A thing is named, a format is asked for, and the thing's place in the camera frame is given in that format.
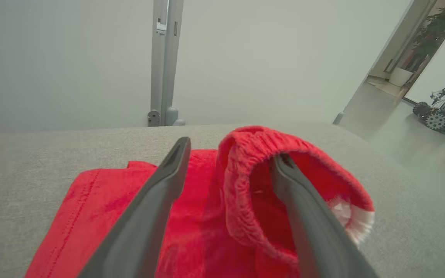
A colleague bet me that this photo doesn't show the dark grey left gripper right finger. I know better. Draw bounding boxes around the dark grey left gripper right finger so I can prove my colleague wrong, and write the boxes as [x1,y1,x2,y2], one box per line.
[270,153,379,278]

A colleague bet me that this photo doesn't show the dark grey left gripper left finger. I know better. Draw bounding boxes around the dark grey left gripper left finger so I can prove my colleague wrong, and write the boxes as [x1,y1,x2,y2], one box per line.
[78,137,191,278]

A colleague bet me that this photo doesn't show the red shorts with white trim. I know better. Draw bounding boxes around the red shorts with white trim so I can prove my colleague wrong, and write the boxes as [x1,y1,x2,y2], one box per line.
[25,125,375,278]

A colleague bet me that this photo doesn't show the grey wheeled robot with gears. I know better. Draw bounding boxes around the grey wheeled robot with gears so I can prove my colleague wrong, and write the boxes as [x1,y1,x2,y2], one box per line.
[413,66,445,137]

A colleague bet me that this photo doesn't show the white plant pot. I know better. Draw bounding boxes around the white plant pot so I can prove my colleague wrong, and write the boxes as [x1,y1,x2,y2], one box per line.
[389,68,414,87]

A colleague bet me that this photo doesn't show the green potted plant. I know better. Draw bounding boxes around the green potted plant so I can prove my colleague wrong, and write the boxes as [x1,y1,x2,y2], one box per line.
[412,8,445,72]

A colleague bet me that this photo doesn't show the grey metal upright post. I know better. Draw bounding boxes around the grey metal upright post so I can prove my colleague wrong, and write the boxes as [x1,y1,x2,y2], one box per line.
[147,0,186,127]

